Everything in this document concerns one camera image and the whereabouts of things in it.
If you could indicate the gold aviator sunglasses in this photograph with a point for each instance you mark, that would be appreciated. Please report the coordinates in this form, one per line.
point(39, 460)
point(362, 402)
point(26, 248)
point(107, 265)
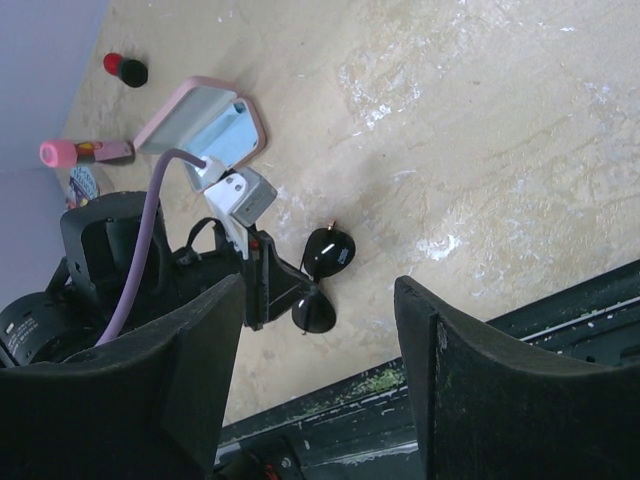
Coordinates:
point(328, 251)

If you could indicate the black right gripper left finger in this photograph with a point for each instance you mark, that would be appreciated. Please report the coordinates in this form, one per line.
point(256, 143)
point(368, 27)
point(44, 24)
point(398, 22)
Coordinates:
point(147, 405)

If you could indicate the blue illustrated booklet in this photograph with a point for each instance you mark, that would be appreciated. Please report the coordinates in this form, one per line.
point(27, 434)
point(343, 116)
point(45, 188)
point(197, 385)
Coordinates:
point(86, 183)

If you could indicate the red and black bottle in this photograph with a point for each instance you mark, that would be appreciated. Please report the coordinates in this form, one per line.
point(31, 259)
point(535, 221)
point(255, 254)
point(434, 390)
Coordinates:
point(131, 72)

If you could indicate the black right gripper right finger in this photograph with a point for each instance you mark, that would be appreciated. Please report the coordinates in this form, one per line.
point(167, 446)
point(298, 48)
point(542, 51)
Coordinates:
point(486, 405)

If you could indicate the pink glasses case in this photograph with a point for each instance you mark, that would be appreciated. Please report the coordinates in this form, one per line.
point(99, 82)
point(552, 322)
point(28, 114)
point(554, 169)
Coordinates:
point(196, 103)

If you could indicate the blue cleaning cloth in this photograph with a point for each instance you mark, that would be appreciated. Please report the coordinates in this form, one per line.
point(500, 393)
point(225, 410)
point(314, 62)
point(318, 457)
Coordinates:
point(230, 138)

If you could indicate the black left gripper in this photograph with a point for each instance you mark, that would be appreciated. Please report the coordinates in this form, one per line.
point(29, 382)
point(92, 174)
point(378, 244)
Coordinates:
point(272, 285)

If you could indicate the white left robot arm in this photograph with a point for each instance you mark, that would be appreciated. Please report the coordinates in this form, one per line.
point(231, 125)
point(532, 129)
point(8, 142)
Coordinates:
point(99, 238)

